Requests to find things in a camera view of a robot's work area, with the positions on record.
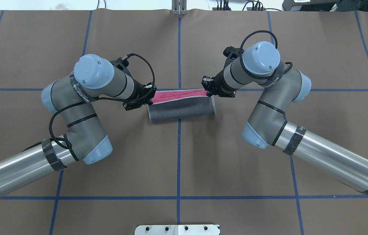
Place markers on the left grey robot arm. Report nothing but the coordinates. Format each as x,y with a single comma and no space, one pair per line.
75,130

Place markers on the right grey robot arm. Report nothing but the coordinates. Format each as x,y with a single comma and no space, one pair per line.
267,126

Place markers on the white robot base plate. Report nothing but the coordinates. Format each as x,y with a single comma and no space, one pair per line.
191,229

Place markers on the pink and grey towel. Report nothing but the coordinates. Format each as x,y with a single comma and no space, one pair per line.
179,104

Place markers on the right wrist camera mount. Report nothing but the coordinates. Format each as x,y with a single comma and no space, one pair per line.
231,53

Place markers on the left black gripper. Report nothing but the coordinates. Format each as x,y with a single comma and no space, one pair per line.
140,93

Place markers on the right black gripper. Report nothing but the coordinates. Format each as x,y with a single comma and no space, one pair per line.
219,86

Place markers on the aluminium frame post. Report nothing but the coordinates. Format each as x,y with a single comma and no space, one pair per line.
179,7

